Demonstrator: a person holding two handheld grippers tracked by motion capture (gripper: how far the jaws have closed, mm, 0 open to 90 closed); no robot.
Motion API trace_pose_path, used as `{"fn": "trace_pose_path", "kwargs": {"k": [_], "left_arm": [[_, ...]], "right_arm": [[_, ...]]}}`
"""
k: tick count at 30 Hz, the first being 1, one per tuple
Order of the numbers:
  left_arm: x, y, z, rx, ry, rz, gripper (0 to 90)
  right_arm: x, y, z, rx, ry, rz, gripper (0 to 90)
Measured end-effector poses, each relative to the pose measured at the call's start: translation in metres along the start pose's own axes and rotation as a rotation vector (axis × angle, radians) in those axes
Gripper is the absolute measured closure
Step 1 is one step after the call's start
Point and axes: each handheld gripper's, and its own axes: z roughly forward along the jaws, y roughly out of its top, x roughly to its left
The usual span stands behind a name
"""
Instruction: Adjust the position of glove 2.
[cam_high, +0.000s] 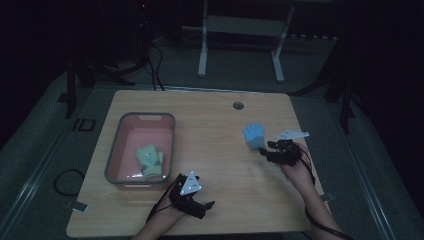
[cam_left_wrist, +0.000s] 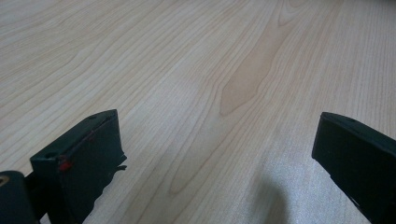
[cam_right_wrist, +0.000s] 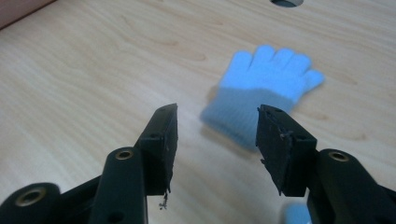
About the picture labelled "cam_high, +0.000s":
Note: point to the plain green mitten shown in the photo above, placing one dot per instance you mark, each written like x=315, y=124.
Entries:
x=161, y=158

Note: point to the black floor bracket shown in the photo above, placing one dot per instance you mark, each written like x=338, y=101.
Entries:
x=83, y=124

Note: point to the black tripod stand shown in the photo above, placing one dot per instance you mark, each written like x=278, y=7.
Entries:
x=70, y=90
x=346, y=100

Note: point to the pink basin with grey rim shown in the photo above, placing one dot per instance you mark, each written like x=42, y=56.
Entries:
x=141, y=150

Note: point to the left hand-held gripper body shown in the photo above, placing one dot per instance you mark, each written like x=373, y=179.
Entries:
x=190, y=196

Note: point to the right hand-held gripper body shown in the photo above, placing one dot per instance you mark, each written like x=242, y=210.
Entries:
x=288, y=150

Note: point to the white metal stand frame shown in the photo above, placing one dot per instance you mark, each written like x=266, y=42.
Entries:
x=243, y=26

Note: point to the person's right hand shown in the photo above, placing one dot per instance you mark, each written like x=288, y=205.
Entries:
x=298, y=171

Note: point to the plain blue glove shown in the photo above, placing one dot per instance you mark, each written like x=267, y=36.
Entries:
x=254, y=136

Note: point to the person's left hand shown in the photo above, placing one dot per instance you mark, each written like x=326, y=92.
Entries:
x=168, y=215

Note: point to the green mitten with print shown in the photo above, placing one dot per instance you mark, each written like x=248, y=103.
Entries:
x=149, y=160

